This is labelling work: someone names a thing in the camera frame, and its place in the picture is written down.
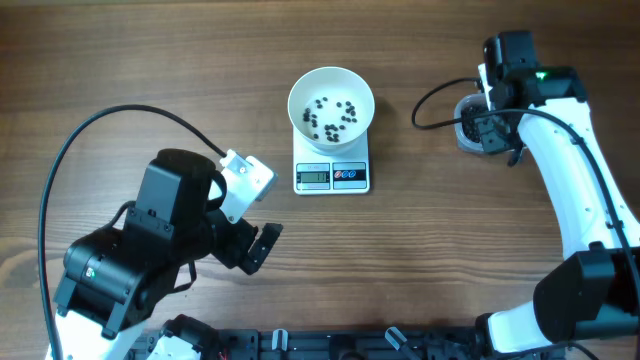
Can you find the white digital kitchen scale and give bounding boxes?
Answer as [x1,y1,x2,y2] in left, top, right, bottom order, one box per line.
[293,131,371,196]

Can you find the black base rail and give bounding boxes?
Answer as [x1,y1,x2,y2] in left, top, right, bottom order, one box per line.
[124,312,566,360]

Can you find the right black cable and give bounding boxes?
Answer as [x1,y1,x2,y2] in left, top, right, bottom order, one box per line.
[411,76,640,311]

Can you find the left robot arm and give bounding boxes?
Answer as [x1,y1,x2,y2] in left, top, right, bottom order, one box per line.
[48,149,283,359]

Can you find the clear plastic container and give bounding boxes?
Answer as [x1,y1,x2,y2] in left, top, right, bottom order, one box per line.
[454,94,488,154]

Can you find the left black cable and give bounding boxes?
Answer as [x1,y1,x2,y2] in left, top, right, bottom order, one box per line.
[37,103,229,360]

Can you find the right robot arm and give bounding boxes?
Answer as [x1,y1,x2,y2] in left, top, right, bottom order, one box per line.
[479,31,639,357]

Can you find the black cable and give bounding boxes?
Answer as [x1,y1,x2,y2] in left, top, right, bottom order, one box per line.
[37,103,229,360]
[411,76,640,311]

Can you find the white bowl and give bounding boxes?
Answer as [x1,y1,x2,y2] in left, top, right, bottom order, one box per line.
[287,66,376,152]

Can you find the black beans in bowl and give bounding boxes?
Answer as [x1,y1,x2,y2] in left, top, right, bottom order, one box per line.
[299,97,363,144]

